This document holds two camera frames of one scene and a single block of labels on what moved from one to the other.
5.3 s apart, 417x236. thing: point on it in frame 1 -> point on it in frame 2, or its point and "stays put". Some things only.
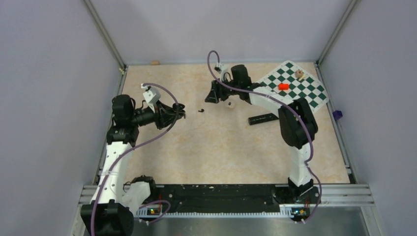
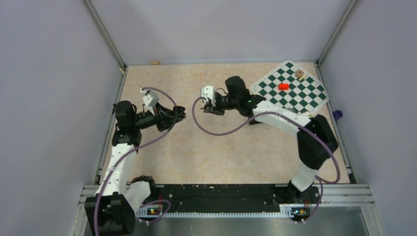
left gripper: [163, 115] stays put
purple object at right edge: [337, 114] stays put
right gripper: [216, 93] -> [210, 108]
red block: [283, 86] stays put
